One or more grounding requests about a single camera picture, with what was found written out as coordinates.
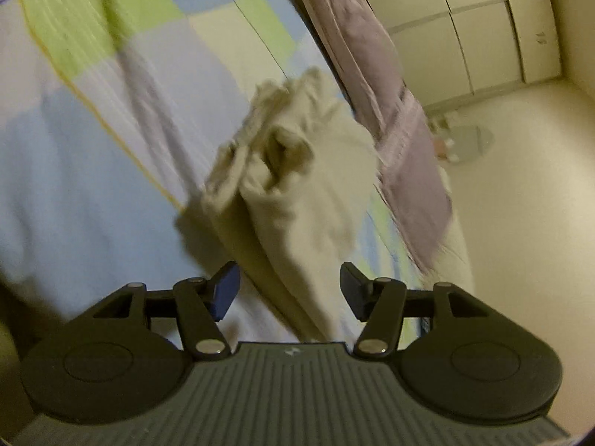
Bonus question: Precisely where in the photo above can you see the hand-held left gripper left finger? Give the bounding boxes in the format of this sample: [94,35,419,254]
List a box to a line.
[91,261,241,361]

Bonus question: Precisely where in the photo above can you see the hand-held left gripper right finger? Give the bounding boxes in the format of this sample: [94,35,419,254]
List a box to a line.
[339,262,490,361]

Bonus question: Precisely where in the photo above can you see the cream turtleneck sweater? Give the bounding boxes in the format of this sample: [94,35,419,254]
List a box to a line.
[202,66,379,342]

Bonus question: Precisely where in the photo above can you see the oval mirror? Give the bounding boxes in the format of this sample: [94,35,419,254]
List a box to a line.
[448,125,494,164]

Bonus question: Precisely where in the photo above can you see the checked pastel bed sheet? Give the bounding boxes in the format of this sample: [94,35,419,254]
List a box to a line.
[0,0,419,349]

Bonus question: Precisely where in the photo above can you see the cream wardrobe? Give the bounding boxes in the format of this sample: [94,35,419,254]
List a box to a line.
[344,0,564,113]

